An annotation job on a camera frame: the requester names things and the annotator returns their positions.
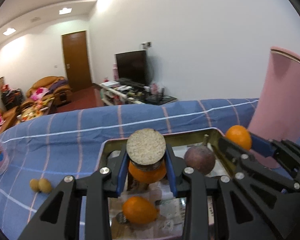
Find black television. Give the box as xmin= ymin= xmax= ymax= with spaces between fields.
xmin=115 ymin=50 xmax=149 ymax=85

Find brown leather armchair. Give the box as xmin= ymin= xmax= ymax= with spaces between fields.
xmin=26 ymin=76 xmax=72 ymax=106

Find left brown longan fruit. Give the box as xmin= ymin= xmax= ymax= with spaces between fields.
xmin=29 ymin=179 xmax=40 ymax=192

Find pink electric kettle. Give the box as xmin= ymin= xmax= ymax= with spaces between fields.
xmin=247 ymin=45 xmax=300 ymax=169

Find pink metal tin tray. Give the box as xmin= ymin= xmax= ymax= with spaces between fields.
xmin=95 ymin=127 xmax=239 ymax=240

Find brown wooden door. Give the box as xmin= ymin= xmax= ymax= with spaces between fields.
xmin=62 ymin=31 xmax=92 ymax=92

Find white tv stand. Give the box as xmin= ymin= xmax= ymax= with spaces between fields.
xmin=98 ymin=79 xmax=178 ymax=106

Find newspaper tray lining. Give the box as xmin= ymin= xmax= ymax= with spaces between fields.
xmin=107 ymin=142 xmax=228 ymax=240

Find orange fruit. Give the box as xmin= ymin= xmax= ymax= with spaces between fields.
xmin=128 ymin=161 xmax=166 ymax=184
xmin=225 ymin=125 xmax=252 ymax=151
xmin=122 ymin=196 xmax=158 ymax=225

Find brown leather sofa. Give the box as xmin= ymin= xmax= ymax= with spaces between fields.
xmin=0 ymin=106 xmax=20 ymax=134

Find black cluttered shelf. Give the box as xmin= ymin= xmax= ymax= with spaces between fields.
xmin=0 ymin=85 xmax=24 ymax=111

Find coffee table with snacks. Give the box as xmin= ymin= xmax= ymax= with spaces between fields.
xmin=17 ymin=97 xmax=56 ymax=123

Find brown longan fruit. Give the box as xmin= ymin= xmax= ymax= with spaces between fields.
xmin=38 ymin=178 xmax=53 ymax=194
xmin=29 ymin=179 xmax=40 ymax=192

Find right brown longan fruit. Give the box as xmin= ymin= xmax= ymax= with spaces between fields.
xmin=38 ymin=178 xmax=53 ymax=194

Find blue plaid tablecloth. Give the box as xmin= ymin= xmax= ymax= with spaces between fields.
xmin=0 ymin=99 xmax=258 ymax=239

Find large purple mangosteen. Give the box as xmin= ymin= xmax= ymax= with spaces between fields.
xmin=184 ymin=134 xmax=216 ymax=175

